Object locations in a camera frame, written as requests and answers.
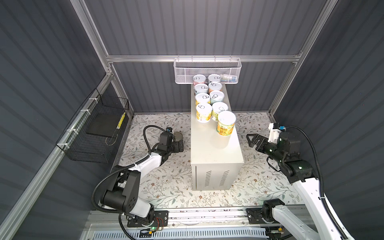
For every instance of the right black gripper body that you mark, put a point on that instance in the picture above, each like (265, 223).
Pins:
(271, 151)

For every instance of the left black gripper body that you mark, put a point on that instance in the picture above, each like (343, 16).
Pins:
(174, 148)

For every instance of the dark bare-lid tin can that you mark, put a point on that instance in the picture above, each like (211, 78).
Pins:
(178, 137)

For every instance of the yellow labelled can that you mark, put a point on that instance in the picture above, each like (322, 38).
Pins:
(203, 112)

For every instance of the green labelled can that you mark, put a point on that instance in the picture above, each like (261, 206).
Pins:
(218, 107)

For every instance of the small can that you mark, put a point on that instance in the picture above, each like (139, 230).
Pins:
(202, 98)

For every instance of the light blue labelled can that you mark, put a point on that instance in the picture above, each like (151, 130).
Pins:
(201, 88)

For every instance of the white lidded can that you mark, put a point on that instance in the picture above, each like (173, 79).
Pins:
(216, 96)

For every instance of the pink labelled can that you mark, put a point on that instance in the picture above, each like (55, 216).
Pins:
(199, 79)

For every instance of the orange labelled can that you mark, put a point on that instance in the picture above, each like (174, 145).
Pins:
(215, 86)

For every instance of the teal labelled can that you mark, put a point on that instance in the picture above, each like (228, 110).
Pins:
(214, 78)

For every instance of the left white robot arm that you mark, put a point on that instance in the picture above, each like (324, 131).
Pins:
(118, 192)

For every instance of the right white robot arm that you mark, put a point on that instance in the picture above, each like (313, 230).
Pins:
(308, 182)

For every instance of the white metal cabinet counter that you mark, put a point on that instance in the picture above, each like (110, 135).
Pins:
(216, 160)

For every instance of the yellow marker in basket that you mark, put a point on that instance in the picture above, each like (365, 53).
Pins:
(121, 120)

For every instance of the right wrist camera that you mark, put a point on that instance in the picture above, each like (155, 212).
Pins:
(275, 130)

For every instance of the black wire wall basket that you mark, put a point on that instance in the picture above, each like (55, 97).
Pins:
(93, 136)

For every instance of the white wire mesh basket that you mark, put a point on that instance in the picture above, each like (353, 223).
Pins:
(186, 68)

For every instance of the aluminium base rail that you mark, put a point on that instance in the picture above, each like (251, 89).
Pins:
(187, 217)

